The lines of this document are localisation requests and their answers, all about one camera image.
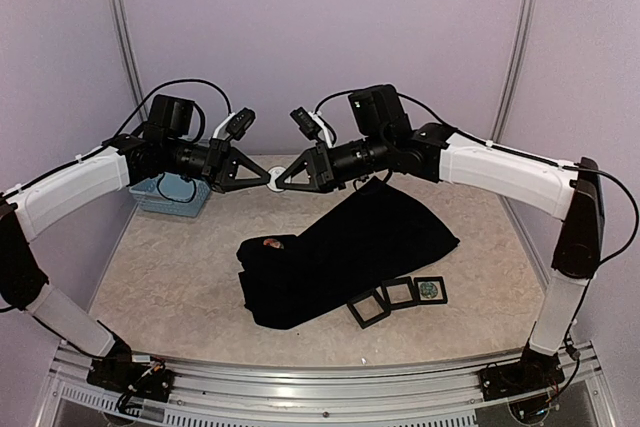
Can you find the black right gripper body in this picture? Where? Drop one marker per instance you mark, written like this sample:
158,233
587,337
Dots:
331,175

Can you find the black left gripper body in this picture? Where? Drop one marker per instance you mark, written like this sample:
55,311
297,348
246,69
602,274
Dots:
211,168

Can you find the black garment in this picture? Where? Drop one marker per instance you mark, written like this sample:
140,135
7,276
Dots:
375,234

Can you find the red round brooch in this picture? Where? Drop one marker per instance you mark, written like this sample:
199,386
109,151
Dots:
273,243

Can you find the green round brooch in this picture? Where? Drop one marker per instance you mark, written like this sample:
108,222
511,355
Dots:
429,290

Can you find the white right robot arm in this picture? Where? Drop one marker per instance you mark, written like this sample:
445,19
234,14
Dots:
557,204

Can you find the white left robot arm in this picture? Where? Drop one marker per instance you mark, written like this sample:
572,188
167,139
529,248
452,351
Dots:
56,233

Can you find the light blue plastic basket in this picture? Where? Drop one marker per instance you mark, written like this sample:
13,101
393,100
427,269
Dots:
170,194

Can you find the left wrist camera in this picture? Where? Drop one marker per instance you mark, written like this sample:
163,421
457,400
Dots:
171,118

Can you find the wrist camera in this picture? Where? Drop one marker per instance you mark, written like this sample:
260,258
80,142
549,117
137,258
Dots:
377,111
171,118

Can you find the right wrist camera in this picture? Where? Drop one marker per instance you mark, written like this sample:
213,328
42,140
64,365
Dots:
377,111

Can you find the middle black square frame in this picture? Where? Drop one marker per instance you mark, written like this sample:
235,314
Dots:
399,293

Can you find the black square frame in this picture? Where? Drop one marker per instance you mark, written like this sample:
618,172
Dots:
439,280
368,308
399,293

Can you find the left black square frame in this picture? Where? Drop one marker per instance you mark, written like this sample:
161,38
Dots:
368,308

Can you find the right black square frame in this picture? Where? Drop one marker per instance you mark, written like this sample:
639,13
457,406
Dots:
439,280

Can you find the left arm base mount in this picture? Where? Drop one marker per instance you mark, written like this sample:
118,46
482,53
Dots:
120,371

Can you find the front aluminium rail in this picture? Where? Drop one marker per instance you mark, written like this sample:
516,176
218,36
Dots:
446,393

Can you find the right aluminium corner post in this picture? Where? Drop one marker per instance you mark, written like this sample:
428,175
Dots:
514,68

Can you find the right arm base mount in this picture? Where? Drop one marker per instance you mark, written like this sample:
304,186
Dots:
530,372

